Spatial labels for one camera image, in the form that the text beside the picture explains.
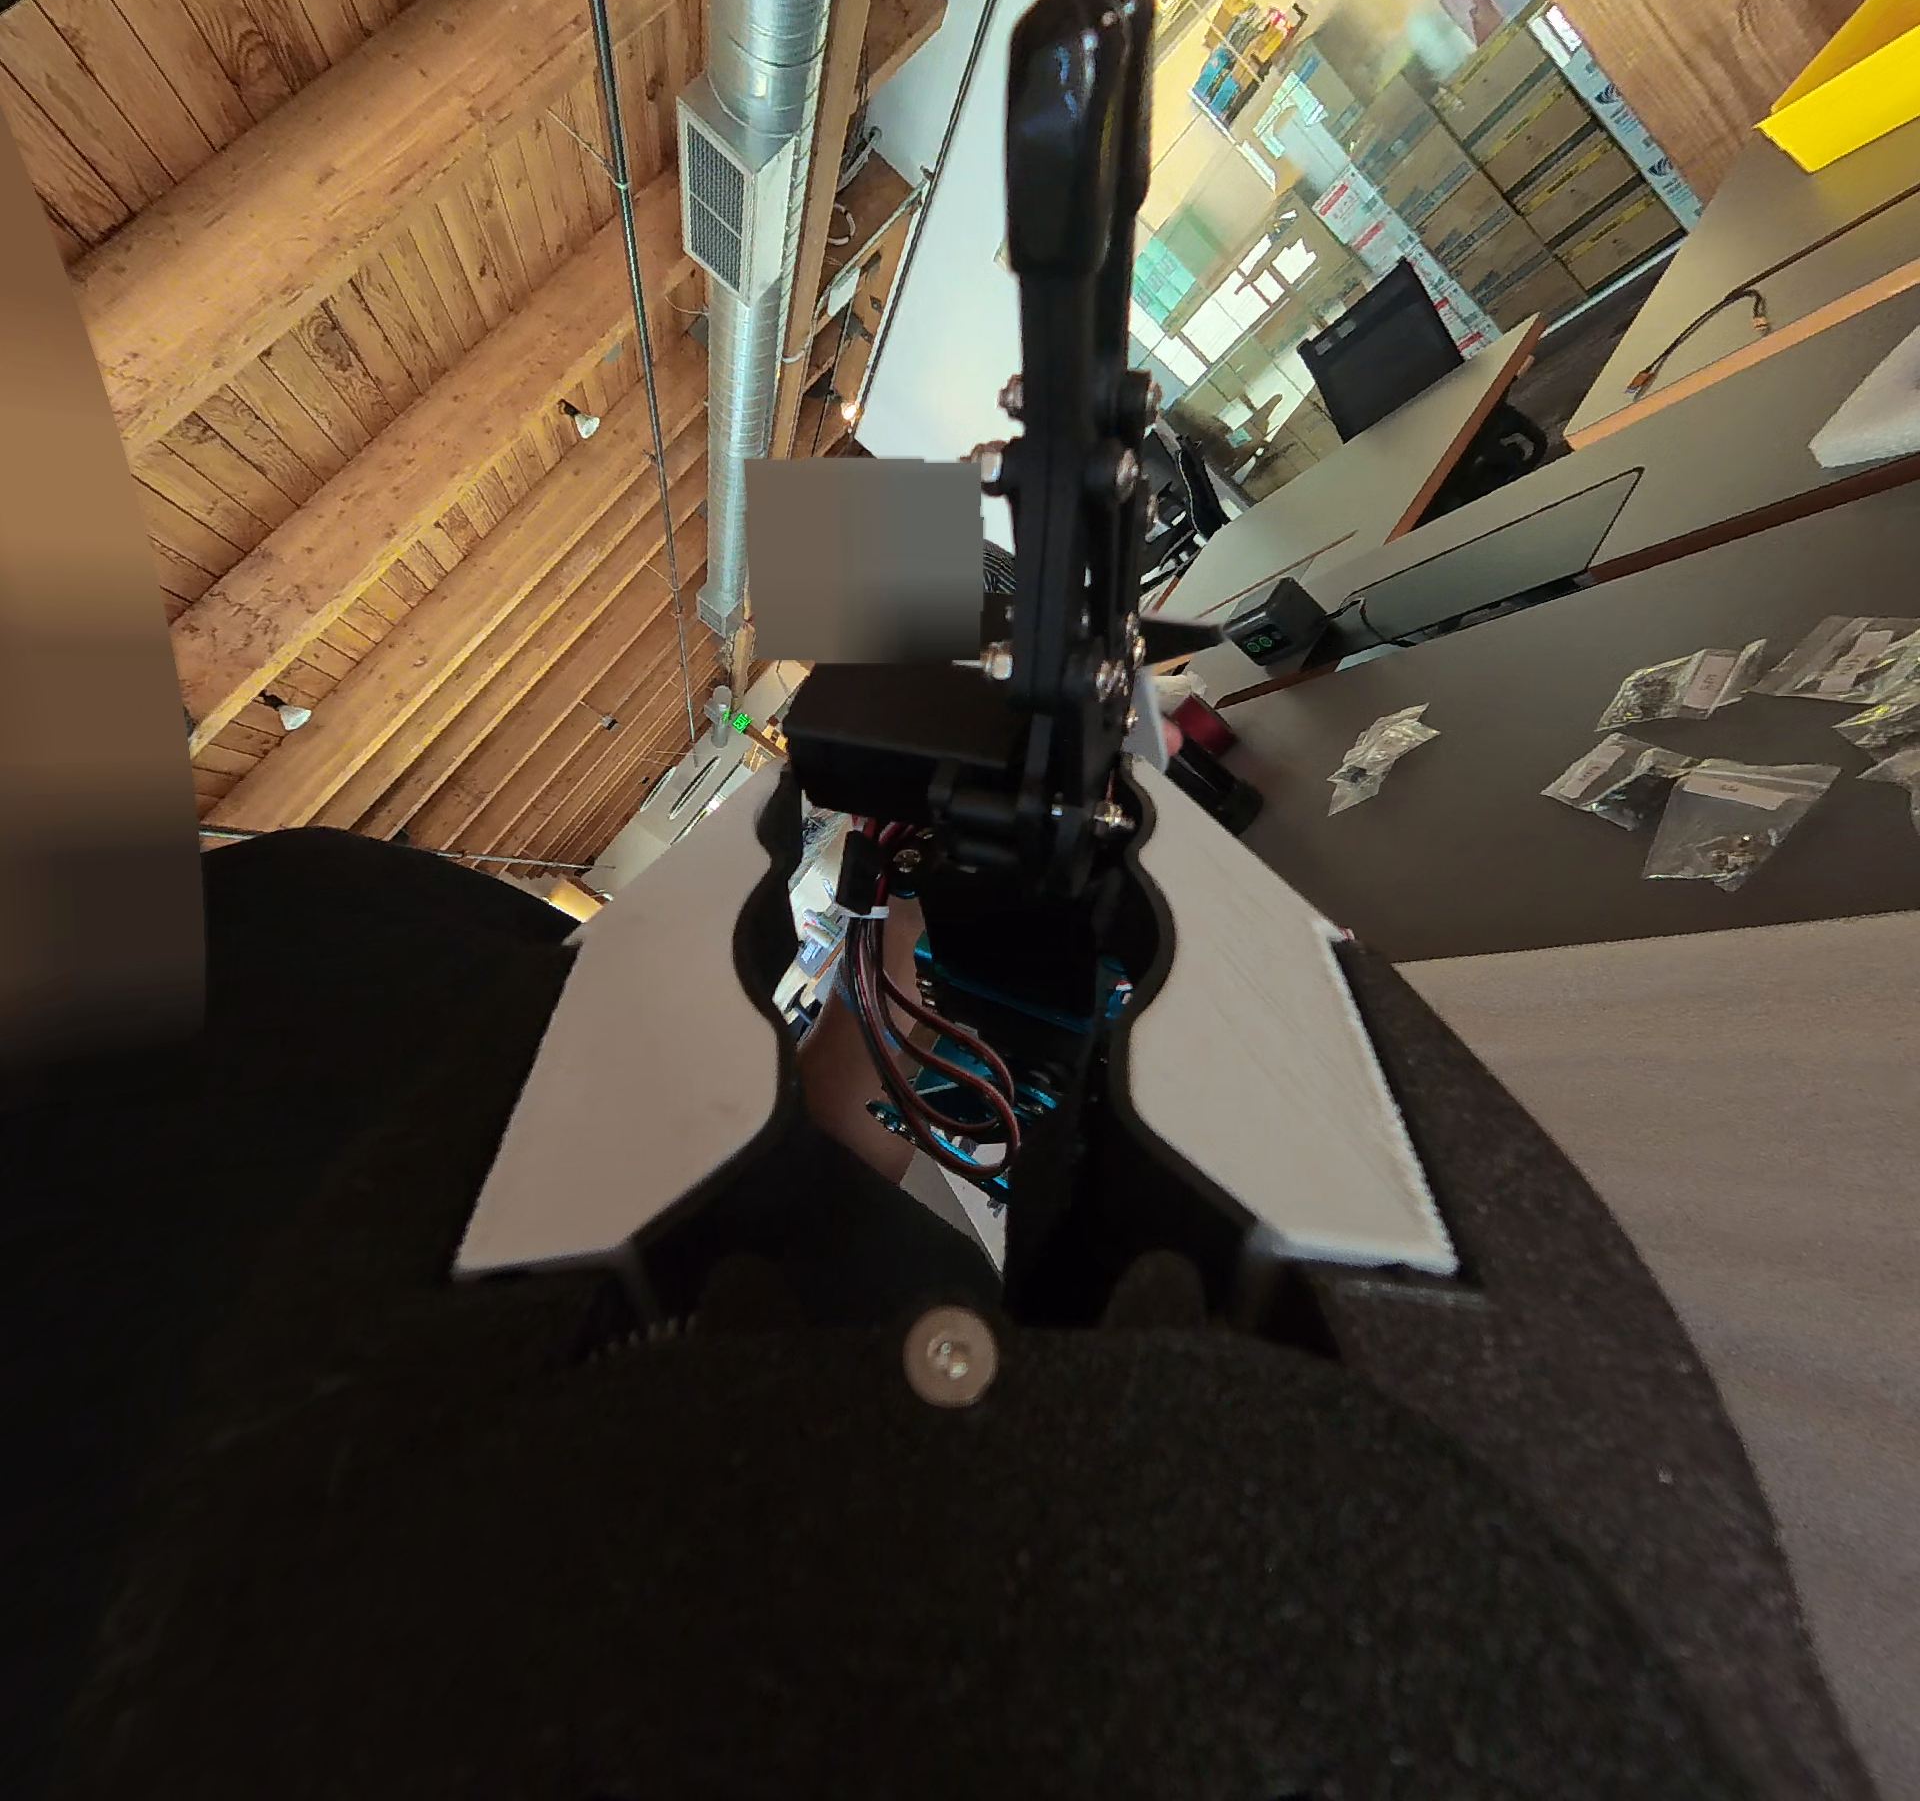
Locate pale grey foam sheet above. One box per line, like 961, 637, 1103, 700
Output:
1386, 915, 1920, 1801

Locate group of clear screw bags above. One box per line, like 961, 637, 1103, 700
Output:
1327, 618, 1920, 892

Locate black charger with green display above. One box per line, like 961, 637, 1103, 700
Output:
1221, 578, 1329, 671

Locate thin brown cable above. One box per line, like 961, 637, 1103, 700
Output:
1636, 232, 1920, 392

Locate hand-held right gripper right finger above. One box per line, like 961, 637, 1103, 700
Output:
1114, 761, 1462, 1274

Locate yellow plastic tray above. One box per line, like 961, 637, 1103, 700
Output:
1757, 0, 1920, 174

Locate blue black toy robot arm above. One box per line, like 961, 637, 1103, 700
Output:
783, 0, 1200, 1329

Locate grey desk with wooden edge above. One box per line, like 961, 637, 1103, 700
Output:
1567, 130, 1920, 453
1184, 315, 1545, 620

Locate black office chair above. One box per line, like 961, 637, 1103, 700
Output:
1296, 259, 1545, 485

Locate silver air duct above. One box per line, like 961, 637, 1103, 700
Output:
676, 0, 850, 633

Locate white foam ring piece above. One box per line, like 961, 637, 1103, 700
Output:
1808, 382, 1920, 472

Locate stack of cardboard boxes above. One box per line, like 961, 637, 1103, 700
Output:
1305, 0, 1704, 350

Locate grey desk with black pad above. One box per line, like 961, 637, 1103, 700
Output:
1157, 443, 1920, 704

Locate dark grey desk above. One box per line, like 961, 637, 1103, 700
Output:
1211, 469, 1920, 1801

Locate black desk pad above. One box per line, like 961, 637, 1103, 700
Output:
1354, 469, 1644, 650

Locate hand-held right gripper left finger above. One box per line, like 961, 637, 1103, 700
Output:
447, 780, 815, 1289

